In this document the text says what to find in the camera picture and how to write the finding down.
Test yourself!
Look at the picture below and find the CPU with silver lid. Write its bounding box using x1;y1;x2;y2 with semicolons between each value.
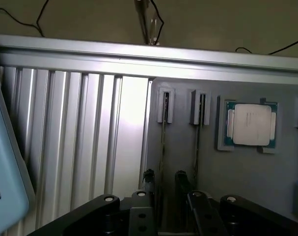
223;99;278;149

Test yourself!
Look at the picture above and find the aluminium table frame rail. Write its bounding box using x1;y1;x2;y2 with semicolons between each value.
0;33;298;86

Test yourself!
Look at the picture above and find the thin black cable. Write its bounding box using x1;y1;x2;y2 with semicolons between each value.
235;37;298;56
0;0;55;38
148;0;165;46

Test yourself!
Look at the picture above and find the grey parts rack plate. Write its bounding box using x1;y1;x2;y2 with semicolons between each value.
146;78;298;236

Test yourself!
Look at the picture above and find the silver metal stand leg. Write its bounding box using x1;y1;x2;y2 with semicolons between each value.
134;0;162;46

